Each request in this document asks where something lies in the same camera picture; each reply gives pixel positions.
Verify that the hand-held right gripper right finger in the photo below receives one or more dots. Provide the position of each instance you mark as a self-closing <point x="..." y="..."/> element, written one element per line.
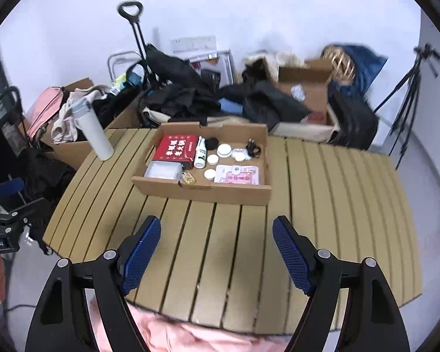
<point x="291" y="256"/>

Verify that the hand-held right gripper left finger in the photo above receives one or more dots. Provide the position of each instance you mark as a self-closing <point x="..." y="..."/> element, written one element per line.
<point x="141" y="256"/>

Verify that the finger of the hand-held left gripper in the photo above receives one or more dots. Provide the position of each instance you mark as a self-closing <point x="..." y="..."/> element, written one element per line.
<point x="29" y="211"/>

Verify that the white translucent plastic box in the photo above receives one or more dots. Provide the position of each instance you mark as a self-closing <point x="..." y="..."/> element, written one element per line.
<point x="163" y="171"/>

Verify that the shallow cardboard tray box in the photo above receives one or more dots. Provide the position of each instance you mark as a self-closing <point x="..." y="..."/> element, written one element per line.
<point x="205" y="195"/>

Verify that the dark clothing heap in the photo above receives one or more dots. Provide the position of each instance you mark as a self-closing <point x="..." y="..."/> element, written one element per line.
<point x="47" y="179"/>

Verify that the cardboard box with clothes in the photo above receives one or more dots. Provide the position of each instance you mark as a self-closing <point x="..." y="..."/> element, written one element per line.
<point x="73" y="152"/>

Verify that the person's pink clothing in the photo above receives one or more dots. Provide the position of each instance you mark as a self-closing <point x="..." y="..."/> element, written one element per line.
<point x="190" y="333"/>

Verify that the pink printed packet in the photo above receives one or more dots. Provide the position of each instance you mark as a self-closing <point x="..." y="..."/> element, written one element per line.
<point x="242" y="178"/>

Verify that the white insulated bottle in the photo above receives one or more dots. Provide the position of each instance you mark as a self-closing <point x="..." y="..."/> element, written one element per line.
<point x="95" y="135"/>

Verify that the beige clothing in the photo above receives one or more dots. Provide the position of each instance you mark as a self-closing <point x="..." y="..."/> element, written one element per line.
<point x="68" y="117"/>

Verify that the pink bag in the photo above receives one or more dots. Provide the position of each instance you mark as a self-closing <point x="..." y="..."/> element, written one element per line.
<point x="44" y="110"/>

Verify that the black cart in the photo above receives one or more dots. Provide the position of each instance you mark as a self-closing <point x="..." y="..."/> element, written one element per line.
<point x="3" y="110"/>

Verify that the small white round jar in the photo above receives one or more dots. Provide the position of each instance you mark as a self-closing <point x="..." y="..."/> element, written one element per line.
<point x="209" y="174"/>
<point x="212" y="159"/>

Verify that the red printed box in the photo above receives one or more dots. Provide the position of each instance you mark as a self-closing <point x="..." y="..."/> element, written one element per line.
<point x="172" y="148"/>

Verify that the clear round container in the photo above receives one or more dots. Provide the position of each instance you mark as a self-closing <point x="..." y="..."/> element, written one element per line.
<point x="239" y="154"/>

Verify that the white spray bottle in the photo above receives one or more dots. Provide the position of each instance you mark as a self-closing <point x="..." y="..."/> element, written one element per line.
<point x="200" y="157"/>

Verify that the white round jar lid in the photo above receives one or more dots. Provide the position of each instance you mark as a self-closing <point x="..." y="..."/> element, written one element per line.
<point x="224" y="150"/>

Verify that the black round puff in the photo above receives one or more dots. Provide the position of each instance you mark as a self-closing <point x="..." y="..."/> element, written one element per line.
<point x="211" y="143"/>

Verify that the black backpack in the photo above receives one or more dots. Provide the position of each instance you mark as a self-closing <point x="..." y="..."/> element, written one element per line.
<point x="352" y="124"/>

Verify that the black jacket pile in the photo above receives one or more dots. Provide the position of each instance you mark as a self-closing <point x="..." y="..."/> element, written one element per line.
<point x="267" y="102"/>

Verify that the green and blue bag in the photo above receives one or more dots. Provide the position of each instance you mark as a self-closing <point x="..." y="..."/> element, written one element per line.
<point x="123" y="80"/>

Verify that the small light blue cloth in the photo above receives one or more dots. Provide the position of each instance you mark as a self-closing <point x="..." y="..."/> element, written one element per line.
<point x="230" y="105"/>

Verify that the black clothes pile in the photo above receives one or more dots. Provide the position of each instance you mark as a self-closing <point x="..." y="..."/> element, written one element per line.
<point x="179" y="95"/>

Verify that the white metal rack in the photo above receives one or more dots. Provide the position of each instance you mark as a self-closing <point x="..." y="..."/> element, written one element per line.
<point x="112" y="62"/>

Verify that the open cardboard box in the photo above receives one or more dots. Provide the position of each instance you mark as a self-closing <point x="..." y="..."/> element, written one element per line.
<point x="308" y="80"/>

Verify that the wicker basket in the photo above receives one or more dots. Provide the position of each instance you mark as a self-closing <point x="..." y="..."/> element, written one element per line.
<point x="339" y="64"/>

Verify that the white carton box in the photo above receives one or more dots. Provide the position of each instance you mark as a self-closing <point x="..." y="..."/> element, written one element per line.
<point x="225" y="69"/>

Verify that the black tripod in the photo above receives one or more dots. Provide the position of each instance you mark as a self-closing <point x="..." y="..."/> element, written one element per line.
<point x="410" y="91"/>

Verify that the white wall outlet strip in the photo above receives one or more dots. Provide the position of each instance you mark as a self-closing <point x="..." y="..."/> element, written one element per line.
<point x="192" y="43"/>

